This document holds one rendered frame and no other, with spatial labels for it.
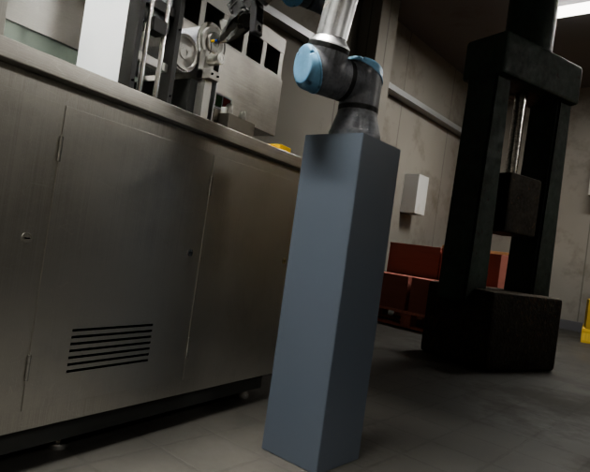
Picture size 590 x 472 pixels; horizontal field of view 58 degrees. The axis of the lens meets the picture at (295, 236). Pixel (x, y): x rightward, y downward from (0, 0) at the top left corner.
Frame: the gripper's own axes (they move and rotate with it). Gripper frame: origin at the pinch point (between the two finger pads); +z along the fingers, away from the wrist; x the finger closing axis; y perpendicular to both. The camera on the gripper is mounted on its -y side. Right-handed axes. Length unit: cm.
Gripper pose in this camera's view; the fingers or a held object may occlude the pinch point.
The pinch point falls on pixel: (224, 40)
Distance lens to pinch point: 201.5
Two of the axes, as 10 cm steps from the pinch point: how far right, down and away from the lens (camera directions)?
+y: -4.3, -8.3, 3.6
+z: -7.3, 5.5, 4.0
